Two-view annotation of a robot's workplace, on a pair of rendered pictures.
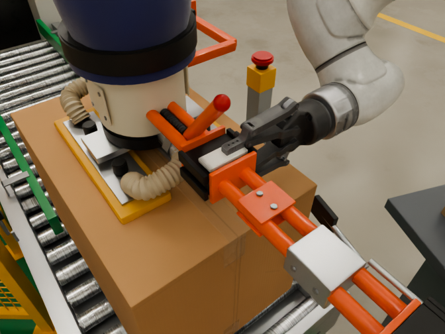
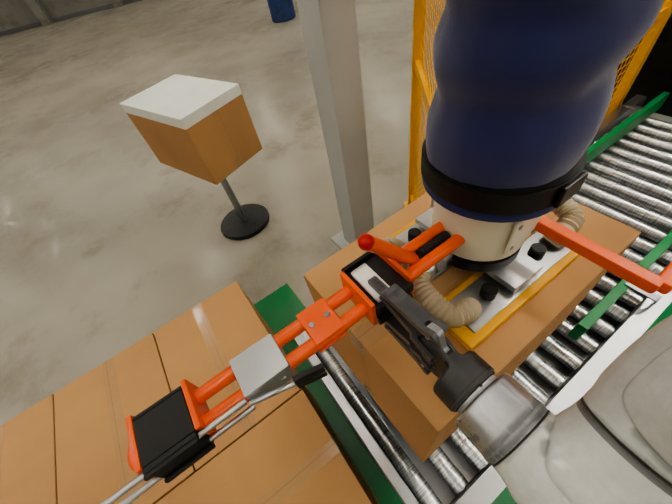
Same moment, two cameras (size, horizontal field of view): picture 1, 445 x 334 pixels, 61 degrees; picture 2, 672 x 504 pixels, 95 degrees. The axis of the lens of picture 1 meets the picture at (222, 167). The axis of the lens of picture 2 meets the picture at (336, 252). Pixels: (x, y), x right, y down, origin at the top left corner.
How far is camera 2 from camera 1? 0.51 m
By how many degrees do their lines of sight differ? 65
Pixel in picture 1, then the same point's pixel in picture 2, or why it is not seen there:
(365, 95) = (527, 477)
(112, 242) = (351, 254)
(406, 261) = not seen: outside the picture
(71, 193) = (395, 219)
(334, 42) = (613, 401)
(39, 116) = not seen: hidden behind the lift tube
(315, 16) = (653, 350)
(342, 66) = (573, 427)
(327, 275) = (240, 360)
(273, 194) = (326, 326)
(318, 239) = (273, 358)
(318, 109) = (461, 381)
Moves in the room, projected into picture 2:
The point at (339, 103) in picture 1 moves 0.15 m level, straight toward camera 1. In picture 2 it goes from (482, 416) to (352, 370)
